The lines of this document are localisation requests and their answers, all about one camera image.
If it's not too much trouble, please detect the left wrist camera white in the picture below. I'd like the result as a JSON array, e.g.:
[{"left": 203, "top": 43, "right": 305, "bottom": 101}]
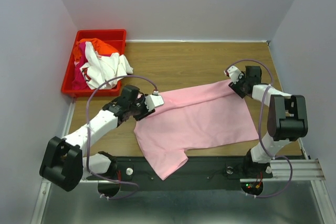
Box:
[{"left": 145, "top": 91, "right": 164, "bottom": 111}]

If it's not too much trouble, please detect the aluminium rail frame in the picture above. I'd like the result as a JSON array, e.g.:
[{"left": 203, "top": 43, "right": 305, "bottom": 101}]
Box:
[{"left": 39, "top": 93, "right": 335, "bottom": 223}]

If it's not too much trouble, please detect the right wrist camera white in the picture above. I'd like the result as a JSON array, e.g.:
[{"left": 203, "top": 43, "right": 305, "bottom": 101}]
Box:
[{"left": 224, "top": 66, "right": 245, "bottom": 84}]

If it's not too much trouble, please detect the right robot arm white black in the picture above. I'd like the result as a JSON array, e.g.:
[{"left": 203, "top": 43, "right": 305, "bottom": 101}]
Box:
[{"left": 225, "top": 66, "right": 308, "bottom": 178}]

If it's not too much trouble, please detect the pink t shirt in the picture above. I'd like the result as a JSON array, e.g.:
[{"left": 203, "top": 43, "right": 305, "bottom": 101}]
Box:
[{"left": 134, "top": 80, "right": 258, "bottom": 180}]

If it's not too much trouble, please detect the white t shirt red print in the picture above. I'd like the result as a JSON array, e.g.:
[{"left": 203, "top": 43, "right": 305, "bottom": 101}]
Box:
[{"left": 81, "top": 42, "right": 133, "bottom": 90}]

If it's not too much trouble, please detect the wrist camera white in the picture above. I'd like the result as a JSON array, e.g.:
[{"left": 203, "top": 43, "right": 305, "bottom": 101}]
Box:
[
  {"left": 145, "top": 91, "right": 164, "bottom": 111},
  {"left": 224, "top": 66, "right": 245, "bottom": 84}
]

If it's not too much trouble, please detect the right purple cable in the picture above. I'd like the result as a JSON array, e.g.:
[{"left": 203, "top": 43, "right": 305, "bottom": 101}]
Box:
[{"left": 224, "top": 59, "right": 293, "bottom": 199}]

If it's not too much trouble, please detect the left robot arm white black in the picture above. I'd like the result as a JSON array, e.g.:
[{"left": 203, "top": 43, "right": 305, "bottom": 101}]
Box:
[{"left": 39, "top": 85, "right": 164, "bottom": 191}]

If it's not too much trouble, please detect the red plastic bin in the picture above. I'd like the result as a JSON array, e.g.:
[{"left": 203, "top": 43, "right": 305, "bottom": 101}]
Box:
[{"left": 61, "top": 29, "right": 127, "bottom": 98}]

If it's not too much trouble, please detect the magenta t shirt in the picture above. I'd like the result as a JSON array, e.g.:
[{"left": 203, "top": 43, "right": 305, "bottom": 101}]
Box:
[{"left": 72, "top": 42, "right": 90, "bottom": 90}]

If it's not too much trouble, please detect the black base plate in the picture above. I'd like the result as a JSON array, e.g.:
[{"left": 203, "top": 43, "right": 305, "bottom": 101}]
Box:
[{"left": 86, "top": 156, "right": 274, "bottom": 192}]

